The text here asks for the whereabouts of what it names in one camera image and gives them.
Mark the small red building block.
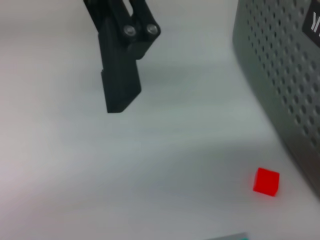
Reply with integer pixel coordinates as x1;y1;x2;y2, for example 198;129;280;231
252;167;280;198

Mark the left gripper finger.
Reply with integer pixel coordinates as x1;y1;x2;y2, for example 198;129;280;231
83;0;162;114

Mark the grey-green perforated storage bin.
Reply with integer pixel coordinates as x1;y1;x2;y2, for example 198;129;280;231
232;0;320;204

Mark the teal square building block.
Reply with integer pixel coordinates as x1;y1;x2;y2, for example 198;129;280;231
204;232;248;240

